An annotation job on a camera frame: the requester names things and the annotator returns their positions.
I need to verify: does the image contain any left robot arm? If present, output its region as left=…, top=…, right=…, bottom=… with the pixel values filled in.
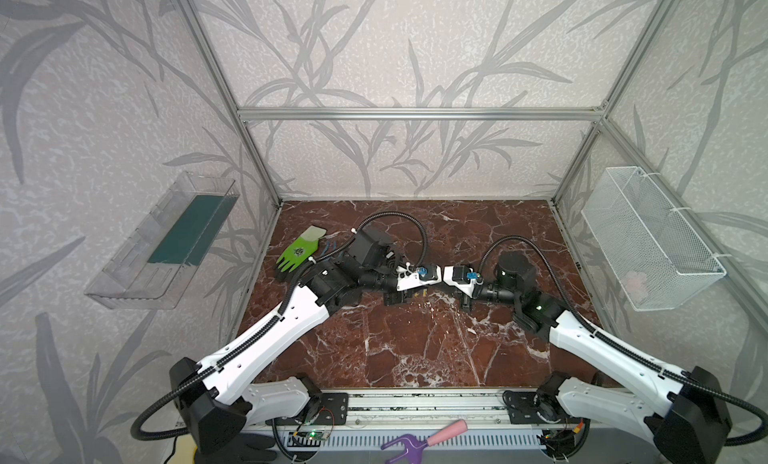
left=169, top=229, right=430, bottom=457

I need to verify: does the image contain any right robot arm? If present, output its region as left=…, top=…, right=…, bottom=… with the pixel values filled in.
left=443, top=252, right=732, bottom=463

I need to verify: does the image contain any green gardening glove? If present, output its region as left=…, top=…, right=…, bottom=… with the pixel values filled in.
left=275, top=225, right=326, bottom=282

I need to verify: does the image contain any green circuit board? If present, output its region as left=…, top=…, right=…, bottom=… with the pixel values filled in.
left=290, top=428, right=332, bottom=447

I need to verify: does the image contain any black rubber glove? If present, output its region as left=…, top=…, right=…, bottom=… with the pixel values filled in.
left=199, top=433, right=277, bottom=464

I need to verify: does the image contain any blue hand rake yellow handle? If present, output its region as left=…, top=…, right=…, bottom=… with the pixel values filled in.
left=321, top=241, right=337, bottom=255

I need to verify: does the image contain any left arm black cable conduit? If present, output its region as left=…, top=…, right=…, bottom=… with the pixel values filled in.
left=130, top=210, right=428, bottom=442

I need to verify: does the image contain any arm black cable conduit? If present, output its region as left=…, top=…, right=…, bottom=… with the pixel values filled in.
left=478, top=234, right=768, bottom=447
left=130, top=210, right=428, bottom=442

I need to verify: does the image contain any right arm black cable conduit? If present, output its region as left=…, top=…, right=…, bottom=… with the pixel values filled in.
left=478, top=234, right=768, bottom=447

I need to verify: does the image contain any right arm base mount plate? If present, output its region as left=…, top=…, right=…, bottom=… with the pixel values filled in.
left=502, top=389, right=565, bottom=424

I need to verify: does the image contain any white wire mesh basket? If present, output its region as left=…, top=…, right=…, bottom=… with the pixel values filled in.
left=582, top=166, right=727, bottom=312

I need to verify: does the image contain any aluminium front rail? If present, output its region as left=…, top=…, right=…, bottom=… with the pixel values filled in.
left=173, top=387, right=679, bottom=435

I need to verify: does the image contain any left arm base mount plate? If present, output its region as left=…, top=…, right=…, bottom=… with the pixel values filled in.
left=276, top=392, right=350, bottom=426

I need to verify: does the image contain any aluminium cage frame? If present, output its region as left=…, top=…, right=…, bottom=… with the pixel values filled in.
left=167, top=0, right=768, bottom=339

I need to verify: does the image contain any purple rake pink handle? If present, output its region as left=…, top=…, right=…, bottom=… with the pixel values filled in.
left=380, top=419, right=468, bottom=464

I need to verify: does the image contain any clear plastic wall tray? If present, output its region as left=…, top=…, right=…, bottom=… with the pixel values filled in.
left=85, top=171, right=240, bottom=310

